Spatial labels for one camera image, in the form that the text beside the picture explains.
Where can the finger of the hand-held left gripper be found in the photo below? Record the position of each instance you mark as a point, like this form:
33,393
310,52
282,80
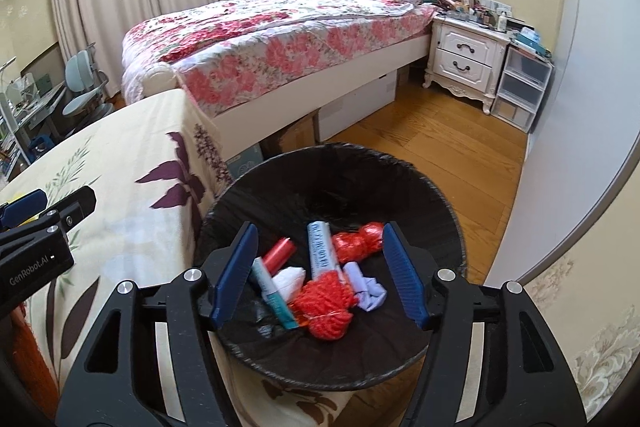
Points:
25,203
75,204

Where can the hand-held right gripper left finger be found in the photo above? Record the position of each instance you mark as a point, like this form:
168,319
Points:
235,272

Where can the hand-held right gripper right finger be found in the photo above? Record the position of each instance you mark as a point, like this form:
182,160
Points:
405,272

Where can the lilac cloth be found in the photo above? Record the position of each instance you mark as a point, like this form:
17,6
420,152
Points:
367,294

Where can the white and teal tube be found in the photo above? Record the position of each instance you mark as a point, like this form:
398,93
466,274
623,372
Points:
272,297

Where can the red bottle with black cap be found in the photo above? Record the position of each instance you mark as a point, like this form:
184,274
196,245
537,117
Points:
277,254

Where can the white paper ball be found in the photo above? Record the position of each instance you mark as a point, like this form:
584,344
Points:
289,282

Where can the red plastic bag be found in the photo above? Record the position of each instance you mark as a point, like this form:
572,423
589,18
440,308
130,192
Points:
322,307
357,242

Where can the black lined trash bin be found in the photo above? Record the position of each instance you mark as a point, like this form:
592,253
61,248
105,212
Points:
325,177

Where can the white tube with blue print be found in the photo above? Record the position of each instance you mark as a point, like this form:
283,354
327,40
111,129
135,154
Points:
321,247

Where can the grey study desk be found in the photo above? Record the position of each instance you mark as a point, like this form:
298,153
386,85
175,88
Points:
45,102

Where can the pale teal box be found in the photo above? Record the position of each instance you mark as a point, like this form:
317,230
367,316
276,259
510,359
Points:
247,164

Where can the grey blue desk chair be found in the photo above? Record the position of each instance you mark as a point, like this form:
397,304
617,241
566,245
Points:
80,67

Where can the brown cardboard box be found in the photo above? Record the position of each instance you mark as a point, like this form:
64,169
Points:
295,134

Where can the white storage box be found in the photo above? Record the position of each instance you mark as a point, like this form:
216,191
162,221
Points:
355,104

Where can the clear plastic drawer unit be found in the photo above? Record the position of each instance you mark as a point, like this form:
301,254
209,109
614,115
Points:
520,82

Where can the white nightstand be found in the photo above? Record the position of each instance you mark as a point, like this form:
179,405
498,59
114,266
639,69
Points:
465,52

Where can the pink floral quilt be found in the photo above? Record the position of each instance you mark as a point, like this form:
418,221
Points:
275,37

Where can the cluster of cosmetic bottles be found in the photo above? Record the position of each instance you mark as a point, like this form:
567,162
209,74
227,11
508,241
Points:
480,4

